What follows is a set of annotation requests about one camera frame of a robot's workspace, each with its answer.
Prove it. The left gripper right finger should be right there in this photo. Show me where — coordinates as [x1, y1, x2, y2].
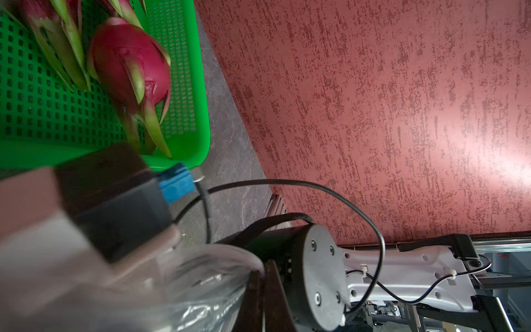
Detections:
[264, 260, 297, 332]

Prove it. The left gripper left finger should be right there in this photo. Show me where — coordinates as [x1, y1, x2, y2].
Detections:
[232, 271, 264, 332]

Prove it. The clear zip-top bag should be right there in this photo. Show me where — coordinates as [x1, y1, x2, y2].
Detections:
[1, 244, 265, 331]

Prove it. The bag dragon fruit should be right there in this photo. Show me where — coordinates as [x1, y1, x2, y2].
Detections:
[87, 17, 171, 157]

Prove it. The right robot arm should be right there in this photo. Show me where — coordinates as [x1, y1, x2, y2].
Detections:
[223, 213, 512, 331]

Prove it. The green plastic basket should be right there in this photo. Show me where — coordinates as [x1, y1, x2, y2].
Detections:
[1, 1, 211, 170]

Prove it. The aluminium rail frame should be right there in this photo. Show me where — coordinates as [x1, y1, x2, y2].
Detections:
[342, 232, 530, 331]

